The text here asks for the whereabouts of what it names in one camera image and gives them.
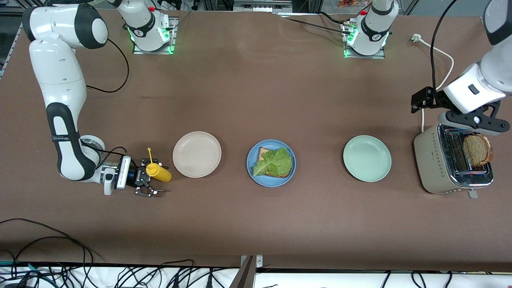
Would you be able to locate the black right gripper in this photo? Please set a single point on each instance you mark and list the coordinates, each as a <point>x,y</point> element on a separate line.
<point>133,176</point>

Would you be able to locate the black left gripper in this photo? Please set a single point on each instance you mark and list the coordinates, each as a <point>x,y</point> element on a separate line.
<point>432,99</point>

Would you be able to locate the yellow mustard squeeze bottle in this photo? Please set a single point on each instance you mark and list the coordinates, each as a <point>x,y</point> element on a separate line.
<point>160,172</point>

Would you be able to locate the brown bread slice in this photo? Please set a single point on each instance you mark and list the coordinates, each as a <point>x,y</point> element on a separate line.
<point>262,152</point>
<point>476,151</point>

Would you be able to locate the green lettuce leaf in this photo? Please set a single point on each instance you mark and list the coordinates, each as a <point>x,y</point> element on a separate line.
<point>276,162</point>

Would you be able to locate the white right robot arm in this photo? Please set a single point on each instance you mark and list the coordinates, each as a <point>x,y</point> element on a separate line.
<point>64,80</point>

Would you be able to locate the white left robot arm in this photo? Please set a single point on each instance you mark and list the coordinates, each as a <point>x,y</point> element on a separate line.
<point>492,76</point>

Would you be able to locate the beige plate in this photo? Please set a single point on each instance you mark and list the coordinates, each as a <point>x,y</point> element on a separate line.
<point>196,154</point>

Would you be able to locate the light green plate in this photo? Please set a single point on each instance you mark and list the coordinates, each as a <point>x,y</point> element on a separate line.
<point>367,158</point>

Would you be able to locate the blue plate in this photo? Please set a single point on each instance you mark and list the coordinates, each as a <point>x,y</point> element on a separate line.
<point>272,182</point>

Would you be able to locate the beige chrome toaster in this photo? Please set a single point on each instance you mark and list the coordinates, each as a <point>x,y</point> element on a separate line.
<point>430,164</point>

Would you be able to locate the orange packet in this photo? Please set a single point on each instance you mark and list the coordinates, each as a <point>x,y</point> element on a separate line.
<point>348,3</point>

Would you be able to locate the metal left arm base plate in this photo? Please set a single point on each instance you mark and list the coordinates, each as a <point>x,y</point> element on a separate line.
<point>380,56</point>

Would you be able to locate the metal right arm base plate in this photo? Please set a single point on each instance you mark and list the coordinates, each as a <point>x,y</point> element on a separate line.
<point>140,51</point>

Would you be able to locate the aluminium profile post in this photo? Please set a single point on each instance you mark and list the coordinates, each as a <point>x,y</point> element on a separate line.
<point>246,276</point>

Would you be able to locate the aluminium frame block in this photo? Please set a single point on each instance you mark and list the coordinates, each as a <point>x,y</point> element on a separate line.
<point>262,4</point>

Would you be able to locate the aluminium table edge rail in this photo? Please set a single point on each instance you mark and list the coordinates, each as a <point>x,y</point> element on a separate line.
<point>12,44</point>

